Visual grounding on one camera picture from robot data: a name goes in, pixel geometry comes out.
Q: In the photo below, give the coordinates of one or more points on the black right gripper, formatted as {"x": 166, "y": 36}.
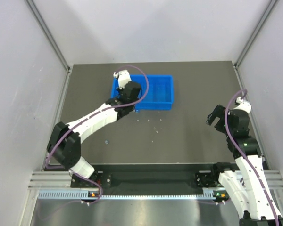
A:
{"x": 218, "y": 117}

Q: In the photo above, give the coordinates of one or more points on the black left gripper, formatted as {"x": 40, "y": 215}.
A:
{"x": 122, "y": 94}

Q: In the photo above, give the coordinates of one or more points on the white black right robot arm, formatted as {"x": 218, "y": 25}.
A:
{"x": 247, "y": 187}

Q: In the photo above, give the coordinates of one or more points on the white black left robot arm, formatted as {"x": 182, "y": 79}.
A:
{"x": 65, "y": 142}

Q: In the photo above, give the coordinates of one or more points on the blue plastic divided bin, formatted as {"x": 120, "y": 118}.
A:
{"x": 160, "y": 96}

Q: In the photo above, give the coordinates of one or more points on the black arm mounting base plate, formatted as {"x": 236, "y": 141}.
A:
{"x": 153, "y": 178}

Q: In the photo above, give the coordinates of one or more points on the grey slotted cable duct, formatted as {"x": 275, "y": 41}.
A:
{"x": 91, "y": 194}

